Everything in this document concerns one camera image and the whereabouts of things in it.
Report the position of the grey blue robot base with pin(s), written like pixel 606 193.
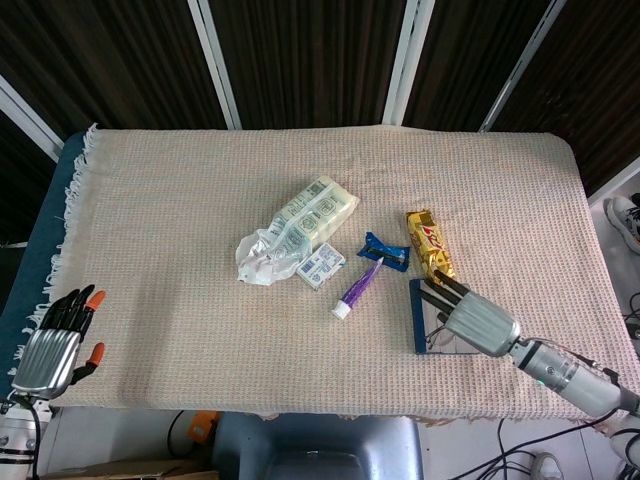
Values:
pixel 320 450

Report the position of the small white blue carton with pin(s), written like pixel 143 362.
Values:
pixel 320 265

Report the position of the gold foil snack packet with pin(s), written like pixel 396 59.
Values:
pixel 430 245

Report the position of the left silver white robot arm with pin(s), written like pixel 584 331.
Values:
pixel 17 440

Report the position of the left silver robot hand orange tips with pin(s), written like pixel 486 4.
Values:
pixel 47 362

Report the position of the purple toothpaste tube white cap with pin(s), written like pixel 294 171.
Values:
pixel 360 290

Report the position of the white sneaker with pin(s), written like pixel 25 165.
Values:
pixel 625 220

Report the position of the razor in blue wrapper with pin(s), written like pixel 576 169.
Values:
pixel 382 250

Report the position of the orange plastic object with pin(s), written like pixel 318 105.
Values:
pixel 202 427

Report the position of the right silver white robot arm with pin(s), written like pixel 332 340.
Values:
pixel 570 377

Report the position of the beige waffle weave blanket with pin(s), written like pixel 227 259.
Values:
pixel 200 225

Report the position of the white partition frame post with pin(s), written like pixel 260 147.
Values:
pixel 617 180
pixel 215 65
pixel 522 70
pixel 407 60
pixel 27 115

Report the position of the grey shoe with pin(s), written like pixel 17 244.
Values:
pixel 547 467

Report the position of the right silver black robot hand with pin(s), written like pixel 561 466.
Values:
pixel 482 322

